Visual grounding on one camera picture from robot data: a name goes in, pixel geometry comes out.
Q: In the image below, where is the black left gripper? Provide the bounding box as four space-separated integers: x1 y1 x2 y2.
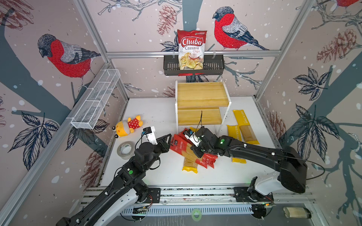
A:
143 133 172 170

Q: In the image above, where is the red spaghetti bag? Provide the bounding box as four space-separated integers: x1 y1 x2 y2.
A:
177 131 218 169
182 128 194 136
170 134 207 169

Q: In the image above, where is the yellow spaghetti bag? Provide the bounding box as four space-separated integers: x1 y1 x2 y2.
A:
227 125 247 164
233 110 260 145
179 133 198 173

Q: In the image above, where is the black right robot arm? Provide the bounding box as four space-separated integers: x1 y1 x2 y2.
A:
184 126 317 204

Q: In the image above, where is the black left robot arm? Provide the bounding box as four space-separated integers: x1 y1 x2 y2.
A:
56 134 172 226

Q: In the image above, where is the wooden two-tier shelf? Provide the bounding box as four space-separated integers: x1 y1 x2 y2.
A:
175 80 232 135

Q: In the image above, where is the clear tape roll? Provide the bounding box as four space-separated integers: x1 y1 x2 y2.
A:
117 141 135 160

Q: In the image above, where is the yellow plush toy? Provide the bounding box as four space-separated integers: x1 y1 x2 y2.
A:
112 115 143 138

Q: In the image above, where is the Chuba cassava chips bag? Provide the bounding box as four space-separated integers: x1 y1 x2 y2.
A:
177 30 207 70

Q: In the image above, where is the glass jar right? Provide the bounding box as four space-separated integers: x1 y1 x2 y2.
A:
283 207 312 219

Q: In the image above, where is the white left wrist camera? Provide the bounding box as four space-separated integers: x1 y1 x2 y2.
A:
143 126 157 145

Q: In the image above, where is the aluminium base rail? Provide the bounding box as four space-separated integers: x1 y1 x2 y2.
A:
79 184 314 217

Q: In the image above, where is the black hanging wire basket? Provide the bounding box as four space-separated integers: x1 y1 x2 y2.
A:
164 55 225 76

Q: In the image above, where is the green tape ring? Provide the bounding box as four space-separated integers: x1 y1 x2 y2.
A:
191 208 203 222

